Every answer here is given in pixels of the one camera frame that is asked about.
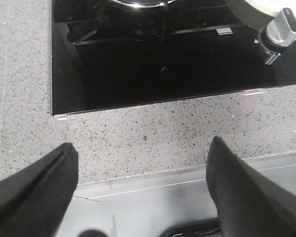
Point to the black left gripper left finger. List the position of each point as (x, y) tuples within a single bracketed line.
[(34, 200)]

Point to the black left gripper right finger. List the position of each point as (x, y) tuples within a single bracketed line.
[(248, 203)]

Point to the white ceramic plate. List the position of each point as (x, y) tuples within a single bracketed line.
[(268, 7)]

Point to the grey cabinet front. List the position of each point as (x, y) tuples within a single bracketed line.
[(145, 206)]

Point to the black glass cooktop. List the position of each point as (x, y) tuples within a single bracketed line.
[(203, 48)]

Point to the black right pan support grate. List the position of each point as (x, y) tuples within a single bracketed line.
[(142, 16)]

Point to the silver right stove knob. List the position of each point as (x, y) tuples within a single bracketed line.
[(279, 33)]

